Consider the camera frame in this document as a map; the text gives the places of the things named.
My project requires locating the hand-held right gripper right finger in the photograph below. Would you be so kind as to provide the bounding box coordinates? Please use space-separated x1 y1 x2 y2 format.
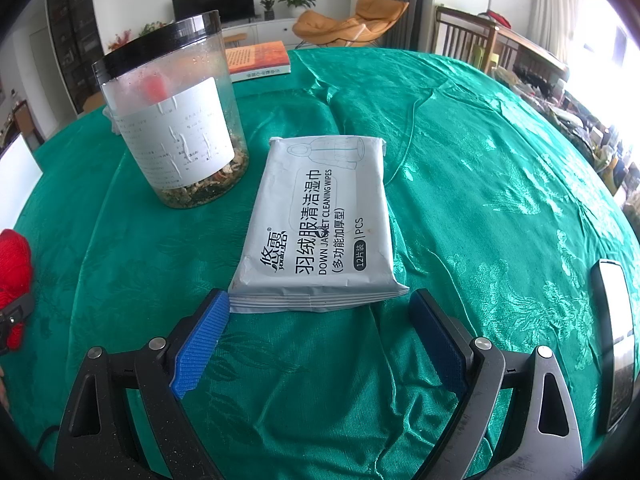
409 288 585 480

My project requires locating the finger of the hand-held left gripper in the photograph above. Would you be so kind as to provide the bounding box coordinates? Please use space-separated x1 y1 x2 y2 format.
0 292 36 356

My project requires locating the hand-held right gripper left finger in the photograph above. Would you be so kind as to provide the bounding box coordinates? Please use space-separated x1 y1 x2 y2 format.
54 287 232 480

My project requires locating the red knitted soft item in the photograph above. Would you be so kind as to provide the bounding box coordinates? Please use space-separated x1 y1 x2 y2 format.
0 229 35 351

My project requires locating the white wipes packet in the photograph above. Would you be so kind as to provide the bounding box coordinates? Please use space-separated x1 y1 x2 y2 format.
227 135 410 314

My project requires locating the green tablecloth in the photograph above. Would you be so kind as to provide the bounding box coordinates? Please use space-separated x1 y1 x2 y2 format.
0 47 640 480

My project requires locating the white board panel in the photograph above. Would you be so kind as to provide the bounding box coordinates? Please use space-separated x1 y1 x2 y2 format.
0 132 45 233

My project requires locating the smartphone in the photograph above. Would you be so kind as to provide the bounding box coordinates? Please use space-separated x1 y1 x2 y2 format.
590 259 636 435

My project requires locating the clear jar with black lid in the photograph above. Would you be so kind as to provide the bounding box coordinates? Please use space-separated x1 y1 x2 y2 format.
91 10 250 209

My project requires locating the dark display shelf cabinet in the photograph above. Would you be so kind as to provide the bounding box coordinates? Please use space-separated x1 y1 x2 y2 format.
46 0 108 116

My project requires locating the orange cover book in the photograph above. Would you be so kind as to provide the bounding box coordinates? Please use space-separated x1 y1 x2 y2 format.
224 40 292 83

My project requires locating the dark wooden armchair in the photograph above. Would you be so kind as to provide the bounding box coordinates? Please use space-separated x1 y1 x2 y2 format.
434 5 571 81

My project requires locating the white television cabinet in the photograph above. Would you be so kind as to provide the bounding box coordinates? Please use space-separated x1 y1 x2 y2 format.
220 17 301 51

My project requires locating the orange lounge chair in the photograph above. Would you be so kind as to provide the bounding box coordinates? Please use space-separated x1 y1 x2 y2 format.
291 0 410 50

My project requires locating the black television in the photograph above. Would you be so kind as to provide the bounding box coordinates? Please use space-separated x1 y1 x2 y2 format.
172 0 254 25

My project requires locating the grey curtain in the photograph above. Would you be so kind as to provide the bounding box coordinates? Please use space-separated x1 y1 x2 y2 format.
389 0 438 53

